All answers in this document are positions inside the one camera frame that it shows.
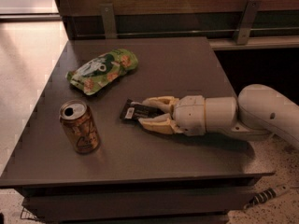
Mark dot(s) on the grey cabinet with drawers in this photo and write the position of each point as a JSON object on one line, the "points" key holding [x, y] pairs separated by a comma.
{"points": [[134, 176]]}

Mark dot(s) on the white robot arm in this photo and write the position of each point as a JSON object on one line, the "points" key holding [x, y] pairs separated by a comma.
{"points": [[255, 114]]}

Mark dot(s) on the orange soda can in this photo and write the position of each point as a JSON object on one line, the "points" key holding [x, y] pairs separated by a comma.
{"points": [[77, 121]]}

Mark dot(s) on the wire rack on floor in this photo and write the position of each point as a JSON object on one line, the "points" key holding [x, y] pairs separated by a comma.
{"points": [[27, 215]]}

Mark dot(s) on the black rxbar chocolate wrapper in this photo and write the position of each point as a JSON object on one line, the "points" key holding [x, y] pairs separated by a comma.
{"points": [[134, 111]]}

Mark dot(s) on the green chip bag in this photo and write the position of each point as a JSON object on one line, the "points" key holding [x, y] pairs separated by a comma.
{"points": [[97, 73]]}

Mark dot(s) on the horizontal metal rail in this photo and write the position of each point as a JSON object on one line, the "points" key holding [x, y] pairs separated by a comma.
{"points": [[229, 33]]}

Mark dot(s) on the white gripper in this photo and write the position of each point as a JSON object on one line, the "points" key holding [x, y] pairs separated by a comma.
{"points": [[189, 115]]}

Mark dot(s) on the right metal rail bracket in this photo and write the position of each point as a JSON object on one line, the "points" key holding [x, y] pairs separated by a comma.
{"points": [[242, 33]]}

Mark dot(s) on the metal rail bracket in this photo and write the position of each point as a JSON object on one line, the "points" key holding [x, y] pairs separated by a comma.
{"points": [[108, 19], [242, 33]]}

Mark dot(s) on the left metal rail bracket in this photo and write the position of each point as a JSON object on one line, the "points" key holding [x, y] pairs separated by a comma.
{"points": [[108, 19]]}

